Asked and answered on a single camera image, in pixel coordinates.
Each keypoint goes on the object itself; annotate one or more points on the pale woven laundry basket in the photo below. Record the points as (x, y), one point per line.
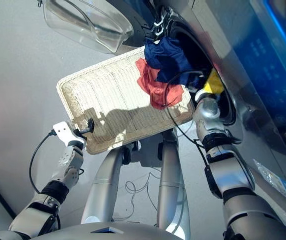
(107, 100)

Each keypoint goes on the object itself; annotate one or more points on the blue washing machine label sticker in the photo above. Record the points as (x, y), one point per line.
(277, 182)

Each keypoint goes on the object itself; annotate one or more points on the silver robot leg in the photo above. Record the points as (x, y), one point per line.
(170, 180)
(102, 185)

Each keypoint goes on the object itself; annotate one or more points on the round washing machine door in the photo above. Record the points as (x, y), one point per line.
(90, 25)

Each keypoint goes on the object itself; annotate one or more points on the grey washing machine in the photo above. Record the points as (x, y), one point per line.
(245, 87)

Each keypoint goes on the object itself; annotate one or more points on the silver robot torso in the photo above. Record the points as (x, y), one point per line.
(107, 232)

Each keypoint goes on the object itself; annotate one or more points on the navy blue garment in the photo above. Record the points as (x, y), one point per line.
(167, 60)

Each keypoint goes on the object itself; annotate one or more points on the orange red garment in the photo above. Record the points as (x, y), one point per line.
(155, 90)

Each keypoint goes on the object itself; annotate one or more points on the black basket stand caster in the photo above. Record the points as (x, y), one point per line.
(130, 152)
(161, 151)

